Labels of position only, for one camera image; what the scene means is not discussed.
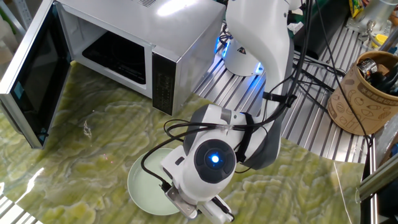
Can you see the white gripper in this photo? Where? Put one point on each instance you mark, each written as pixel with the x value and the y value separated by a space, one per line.
pixel 210 214

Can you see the pale green plate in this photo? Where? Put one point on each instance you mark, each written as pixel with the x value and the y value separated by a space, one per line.
pixel 146 193

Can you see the dark glass microwave door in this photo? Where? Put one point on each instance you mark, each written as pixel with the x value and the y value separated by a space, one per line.
pixel 34 77

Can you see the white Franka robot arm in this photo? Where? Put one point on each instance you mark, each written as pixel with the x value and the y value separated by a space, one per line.
pixel 258 31

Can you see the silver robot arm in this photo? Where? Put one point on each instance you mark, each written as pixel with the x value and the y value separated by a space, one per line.
pixel 373 12

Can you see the silver microwave oven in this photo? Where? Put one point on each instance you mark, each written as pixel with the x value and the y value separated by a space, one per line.
pixel 174 28

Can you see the green marble pattern mat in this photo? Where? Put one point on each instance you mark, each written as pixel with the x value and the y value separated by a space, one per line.
pixel 93 140

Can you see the aluminium profile bar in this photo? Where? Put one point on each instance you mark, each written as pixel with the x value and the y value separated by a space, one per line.
pixel 379 180

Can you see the brown printed cardboard bucket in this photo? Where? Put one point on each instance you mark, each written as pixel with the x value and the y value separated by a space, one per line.
pixel 363 109

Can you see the clear plastic bag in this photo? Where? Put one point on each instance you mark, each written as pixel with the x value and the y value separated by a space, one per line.
pixel 387 140

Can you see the white paper scrap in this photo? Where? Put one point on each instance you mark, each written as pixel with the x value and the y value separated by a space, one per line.
pixel 294 28

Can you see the shiny tape roll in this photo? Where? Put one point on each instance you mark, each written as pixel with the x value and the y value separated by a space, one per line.
pixel 367 67

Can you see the long black box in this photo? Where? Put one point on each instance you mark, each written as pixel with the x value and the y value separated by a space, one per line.
pixel 323 31

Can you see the black tools bundle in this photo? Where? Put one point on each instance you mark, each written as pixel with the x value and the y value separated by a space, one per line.
pixel 388 82

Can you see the small yellow object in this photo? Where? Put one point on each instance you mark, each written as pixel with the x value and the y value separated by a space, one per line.
pixel 381 40

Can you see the yellow snack bag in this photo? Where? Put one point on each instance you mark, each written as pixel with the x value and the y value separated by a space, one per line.
pixel 356 7

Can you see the grey metal shelf upright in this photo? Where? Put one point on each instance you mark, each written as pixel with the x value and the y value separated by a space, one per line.
pixel 18 15

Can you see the silver bracket with blue cap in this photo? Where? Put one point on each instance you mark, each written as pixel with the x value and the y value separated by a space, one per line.
pixel 180 202

